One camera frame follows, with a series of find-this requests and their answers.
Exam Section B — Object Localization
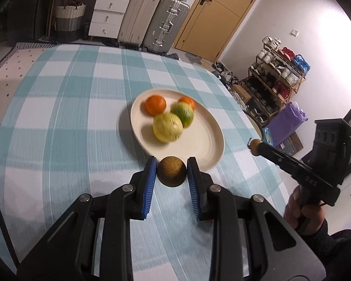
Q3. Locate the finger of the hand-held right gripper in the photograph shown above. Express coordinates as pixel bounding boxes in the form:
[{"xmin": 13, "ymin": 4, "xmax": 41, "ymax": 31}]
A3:
[{"xmin": 257, "ymin": 141, "xmax": 311, "ymax": 182}]

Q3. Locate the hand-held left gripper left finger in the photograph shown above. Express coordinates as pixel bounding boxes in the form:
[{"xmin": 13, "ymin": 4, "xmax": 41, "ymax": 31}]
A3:
[{"xmin": 16, "ymin": 156, "xmax": 158, "ymax": 281}]

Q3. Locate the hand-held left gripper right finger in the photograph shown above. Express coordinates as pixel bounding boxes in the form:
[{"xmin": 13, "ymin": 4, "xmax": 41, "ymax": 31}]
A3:
[{"xmin": 187, "ymin": 157, "xmax": 326, "ymax": 281}]

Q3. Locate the cream round plate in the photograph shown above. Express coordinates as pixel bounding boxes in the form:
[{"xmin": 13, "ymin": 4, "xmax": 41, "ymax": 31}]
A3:
[{"xmin": 131, "ymin": 89, "xmax": 225, "ymax": 172}]

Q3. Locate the yellow-green guava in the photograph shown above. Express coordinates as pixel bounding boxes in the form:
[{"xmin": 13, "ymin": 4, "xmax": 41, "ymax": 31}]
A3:
[{"xmin": 152, "ymin": 113, "xmax": 183, "ymax": 144}]

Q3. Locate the green-yellow citrus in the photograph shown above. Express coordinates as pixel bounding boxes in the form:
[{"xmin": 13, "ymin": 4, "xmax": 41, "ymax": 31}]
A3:
[{"xmin": 170, "ymin": 102, "xmax": 194, "ymax": 128}]

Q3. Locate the orange mandarin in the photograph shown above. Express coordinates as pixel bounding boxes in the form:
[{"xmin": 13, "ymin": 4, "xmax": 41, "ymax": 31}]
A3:
[
  {"xmin": 178, "ymin": 96, "xmax": 195, "ymax": 111},
  {"xmin": 145, "ymin": 95, "xmax": 167, "ymax": 116}
]

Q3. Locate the person's right forearm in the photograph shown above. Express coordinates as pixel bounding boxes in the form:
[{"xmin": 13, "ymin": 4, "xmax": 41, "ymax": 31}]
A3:
[{"xmin": 303, "ymin": 219, "xmax": 351, "ymax": 281}]

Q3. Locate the person's right hand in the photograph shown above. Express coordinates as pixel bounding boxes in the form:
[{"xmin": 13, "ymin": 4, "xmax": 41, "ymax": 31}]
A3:
[{"xmin": 283, "ymin": 186, "xmax": 329, "ymax": 235}]

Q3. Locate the blue packet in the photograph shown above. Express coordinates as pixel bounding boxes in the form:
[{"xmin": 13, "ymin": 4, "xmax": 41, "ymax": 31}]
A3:
[{"xmin": 261, "ymin": 126, "xmax": 274, "ymax": 145}]

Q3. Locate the purple bag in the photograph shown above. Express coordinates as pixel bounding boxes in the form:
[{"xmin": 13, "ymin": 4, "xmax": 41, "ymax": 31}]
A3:
[{"xmin": 271, "ymin": 101, "xmax": 309, "ymax": 147}]

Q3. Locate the round cream tray dark rim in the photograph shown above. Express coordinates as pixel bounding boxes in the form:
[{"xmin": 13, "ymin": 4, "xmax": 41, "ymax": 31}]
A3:
[{"xmin": 246, "ymin": 114, "xmax": 265, "ymax": 141}]

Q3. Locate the brown cardboard box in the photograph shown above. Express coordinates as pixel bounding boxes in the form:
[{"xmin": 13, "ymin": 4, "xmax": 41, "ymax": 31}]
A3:
[{"xmin": 230, "ymin": 85, "xmax": 252, "ymax": 104}]

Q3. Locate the wooden shoe rack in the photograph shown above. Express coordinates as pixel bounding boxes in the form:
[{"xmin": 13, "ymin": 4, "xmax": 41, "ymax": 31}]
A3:
[{"xmin": 242, "ymin": 36, "xmax": 311, "ymax": 124}]

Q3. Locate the wooden door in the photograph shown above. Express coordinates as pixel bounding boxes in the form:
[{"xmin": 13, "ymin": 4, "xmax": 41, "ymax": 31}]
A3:
[{"xmin": 174, "ymin": 0, "xmax": 270, "ymax": 63}]

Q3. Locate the silver suitcase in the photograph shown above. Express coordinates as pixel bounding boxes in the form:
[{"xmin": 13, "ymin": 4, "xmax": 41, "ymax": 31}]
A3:
[{"xmin": 142, "ymin": 0, "xmax": 191, "ymax": 56}]

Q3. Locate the beige suitcase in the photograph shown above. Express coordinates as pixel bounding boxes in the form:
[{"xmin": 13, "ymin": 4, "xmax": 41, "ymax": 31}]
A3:
[{"xmin": 117, "ymin": 0, "xmax": 163, "ymax": 49}]

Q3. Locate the white drawer cabinet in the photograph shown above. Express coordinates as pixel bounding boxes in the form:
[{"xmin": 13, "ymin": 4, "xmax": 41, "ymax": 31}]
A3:
[{"xmin": 88, "ymin": 0, "xmax": 131, "ymax": 39}]

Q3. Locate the white dotted mat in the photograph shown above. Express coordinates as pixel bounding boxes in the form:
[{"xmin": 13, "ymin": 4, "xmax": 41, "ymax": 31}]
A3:
[{"xmin": 0, "ymin": 42, "xmax": 57, "ymax": 106}]

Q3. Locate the woven laundry basket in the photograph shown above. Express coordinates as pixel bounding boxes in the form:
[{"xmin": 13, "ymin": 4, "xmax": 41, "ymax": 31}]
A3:
[{"xmin": 54, "ymin": 1, "xmax": 87, "ymax": 33}]

